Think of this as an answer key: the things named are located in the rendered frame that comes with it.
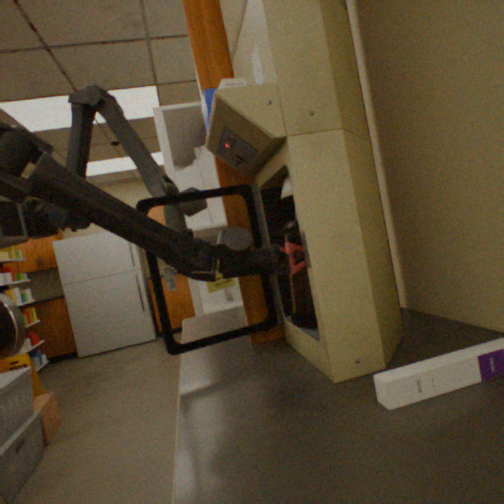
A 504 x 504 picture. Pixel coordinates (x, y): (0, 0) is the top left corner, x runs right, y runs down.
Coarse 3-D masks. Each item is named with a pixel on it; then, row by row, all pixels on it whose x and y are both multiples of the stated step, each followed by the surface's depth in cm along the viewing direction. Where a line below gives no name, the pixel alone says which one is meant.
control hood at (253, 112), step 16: (224, 96) 60; (240, 96) 61; (256, 96) 61; (272, 96) 62; (224, 112) 64; (240, 112) 61; (256, 112) 61; (272, 112) 62; (208, 128) 77; (240, 128) 66; (256, 128) 62; (272, 128) 62; (208, 144) 86; (256, 144) 69; (272, 144) 66; (224, 160) 90; (256, 160) 77
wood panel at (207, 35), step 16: (192, 0) 95; (208, 0) 96; (192, 16) 95; (208, 16) 96; (192, 32) 95; (208, 32) 96; (224, 32) 97; (192, 48) 95; (208, 48) 96; (224, 48) 97; (208, 64) 96; (224, 64) 97; (208, 80) 96; (368, 128) 105; (224, 176) 97; (240, 176) 98; (256, 336) 100; (272, 336) 101
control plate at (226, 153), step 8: (224, 128) 71; (224, 136) 75; (232, 136) 72; (224, 144) 79; (232, 144) 76; (240, 144) 74; (248, 144) 71; (216, 152) 88; (224, 152) 84; (232, 152) 81; (240, 152) 78; (248, 152) 75; (256, 152) 72; (232, 160) 86; (240, 160) 83; (248, 160) 80; (240, 168) 88
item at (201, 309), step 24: (168, 216) 86; (192, 216) 88; (216, 216) 90; (240, 216) 91; (192, 288) 88; (216, 288) 89; (240, 288) 91; (168, 312) 86; (192, 312) 88; (216, 312) 89; (240, 312) 91; (264, 312) 93; (192, 336) 88
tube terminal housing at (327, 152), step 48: (288, 0) 62; (336, 0) 73; (240, 48) 81; (288, 48) 62; (336, 48) 68; (288, 96) 62; (336, 96) 64; (288, 144) 62; (336, 144) 64; (336, 192) 64; (336, 240) 64; (384, 240) 79; (336, 288) 65; (384, 288) 74; (288, 336) 92; (336, 336) 65; (384, 336) 69
